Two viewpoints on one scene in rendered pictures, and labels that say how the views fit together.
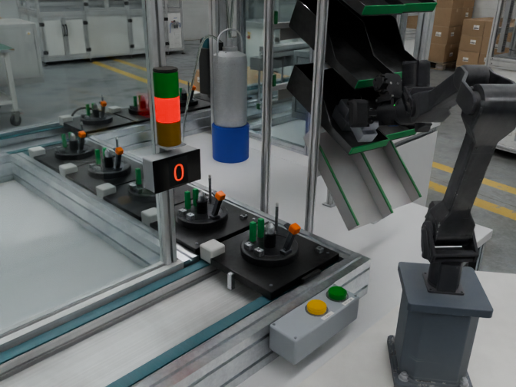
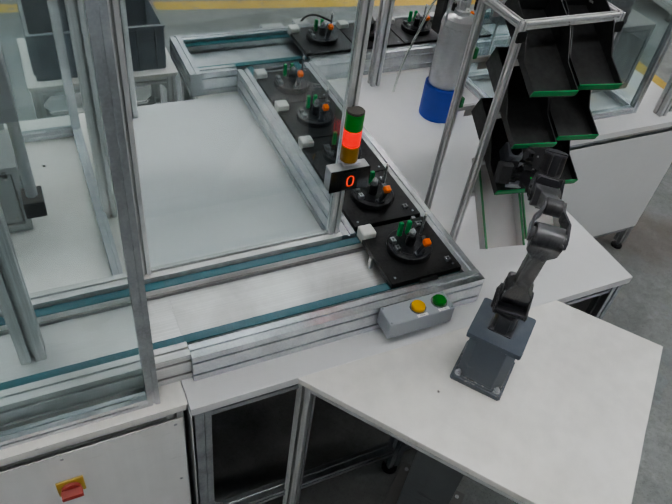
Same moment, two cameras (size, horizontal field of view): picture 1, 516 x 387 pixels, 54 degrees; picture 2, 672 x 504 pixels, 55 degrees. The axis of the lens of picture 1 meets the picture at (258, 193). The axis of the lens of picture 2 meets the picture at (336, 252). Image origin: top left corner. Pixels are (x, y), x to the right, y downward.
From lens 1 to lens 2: 0.86 m
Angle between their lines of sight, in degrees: 24
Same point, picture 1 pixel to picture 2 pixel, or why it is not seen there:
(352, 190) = (498, 214)
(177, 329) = (321, 287)
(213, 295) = (355, 268)
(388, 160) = not seen: hidden behind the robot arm
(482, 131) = (533, 252)
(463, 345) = (499, 368)
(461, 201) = (521, 283)
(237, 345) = (352, 315)
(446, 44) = not seen: outside the picture
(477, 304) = (513, 348)
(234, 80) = (456, 46)
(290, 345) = (387, 326)
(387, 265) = not seen: hidden behind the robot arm
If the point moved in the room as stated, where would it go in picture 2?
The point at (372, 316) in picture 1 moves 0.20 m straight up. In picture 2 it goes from (467, 321) to (485, 275)
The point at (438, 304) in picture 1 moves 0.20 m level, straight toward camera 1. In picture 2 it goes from (487, 339) to (439, 382)
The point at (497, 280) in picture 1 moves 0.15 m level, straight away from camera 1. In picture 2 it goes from (593, 325) to (619, 305)
